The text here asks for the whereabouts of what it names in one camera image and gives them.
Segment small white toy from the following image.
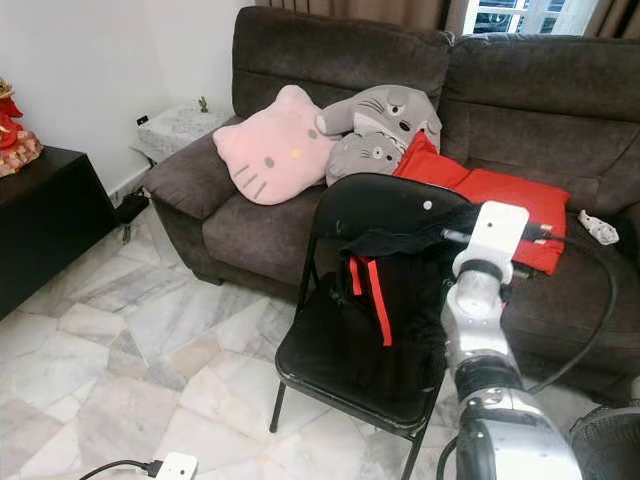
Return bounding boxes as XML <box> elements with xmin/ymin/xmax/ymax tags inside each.
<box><xmin>578</xmin><ymin>210</ymin><xmax>613</xmax><ymax>247</ymax></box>

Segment red cushion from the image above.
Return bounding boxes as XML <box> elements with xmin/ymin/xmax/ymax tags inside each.
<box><xmin>395</xmin><ymin>130</ymin><xmax>571</xmax><ymax>276</ymax></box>

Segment black garment red stripes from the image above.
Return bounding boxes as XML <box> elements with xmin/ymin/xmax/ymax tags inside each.
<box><xmin>320</xmin><ymin>250</ymin><xmax>466</xmax><ymax>401</ymax></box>

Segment black folding chair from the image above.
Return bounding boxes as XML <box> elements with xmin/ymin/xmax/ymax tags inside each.
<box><xmin>268</xmin><ymin>172</ymin><xmax>486</xmax><ymax>480</ymax></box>

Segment red laughing Buddha statue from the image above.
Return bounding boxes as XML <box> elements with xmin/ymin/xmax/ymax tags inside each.
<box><xmin>0</xmin><ymin>80</ymin><xmax>46</xmax><ymax>178</ymax></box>

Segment black TV console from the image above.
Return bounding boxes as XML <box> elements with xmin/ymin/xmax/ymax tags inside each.
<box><xmin>0</xmin><ymin>145</ymin><xmax>118</xmax><ymax>319</ymax></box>

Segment large grey Totoro plush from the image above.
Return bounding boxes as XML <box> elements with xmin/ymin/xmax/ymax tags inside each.
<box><xmin>315</xmin><ymin>84</ymin><xmax>443</xmax><ymax>151</ymax></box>

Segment small grey Totoro plush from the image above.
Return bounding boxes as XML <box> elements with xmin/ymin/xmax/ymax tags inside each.
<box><xmin>325</xmin><ymin>130</ymin><xmax>406</xmax><ymax>187</ymax></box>

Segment black floor fan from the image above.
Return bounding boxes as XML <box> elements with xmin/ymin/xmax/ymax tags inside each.
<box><xmin>568</xmin><ymin>403</ymin><xmax>640</xmax><ymax>480</ymax></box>

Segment bright window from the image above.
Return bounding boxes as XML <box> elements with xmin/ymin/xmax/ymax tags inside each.
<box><xmin>460</xmin><ymin>0</ymin><xmax>601</xmax><ymax>37</ymax></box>

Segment brown curtain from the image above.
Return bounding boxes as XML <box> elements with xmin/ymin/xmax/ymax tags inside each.
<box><xmin>255</xmin><ymin>0</ymin><xmax>471</xmax><ymax>36</ymax></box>
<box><xmin>588</xmin><ymin>0</ymin><xmax>640</xmax><ymax>39</ymax></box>

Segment dark brown fabric sofa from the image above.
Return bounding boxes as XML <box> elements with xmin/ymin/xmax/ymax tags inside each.
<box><xmin>143</xmin><ymin>5</ymin><xmax>640</xmax><ymax>401</ymax></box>

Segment pink cat face pillow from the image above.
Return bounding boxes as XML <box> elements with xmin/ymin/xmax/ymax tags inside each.
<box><xmin>212</xmin><ymin>84</ymin><xmax>339</xmax><ymax>207</ymax></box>

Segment white lace covered side table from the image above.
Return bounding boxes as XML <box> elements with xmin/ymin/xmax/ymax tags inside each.
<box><xmin>135</xmin><ymin>105</ymin><xmax>236</xmax><ymax>166</ymax></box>

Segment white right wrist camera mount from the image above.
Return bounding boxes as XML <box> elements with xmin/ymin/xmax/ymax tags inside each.
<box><xmin>453</xmin><ymin>200</ymin><xmax>531</xmax><ymax>283</ymax></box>

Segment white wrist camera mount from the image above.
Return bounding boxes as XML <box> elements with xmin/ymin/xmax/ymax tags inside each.
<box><xmin>453</xmin><ymin>200</ymin><xmax>531</xmax><ymax>283</ymax></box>
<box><xmin>155</xmin><ymin>452</ymin><xmax>199</xmax><ymax>480</ymax></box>

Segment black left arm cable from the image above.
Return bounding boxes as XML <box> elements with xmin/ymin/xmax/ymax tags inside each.
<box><xmin>78</xmin><ymin>459</ymin><xmax>164</xmax><ymax>480</ymax></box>

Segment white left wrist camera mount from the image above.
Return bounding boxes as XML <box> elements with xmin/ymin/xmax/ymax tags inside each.
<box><xmin>155</xmin><ymin>452</ymin><xmax>199</xmax><ymax>480</ymax></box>

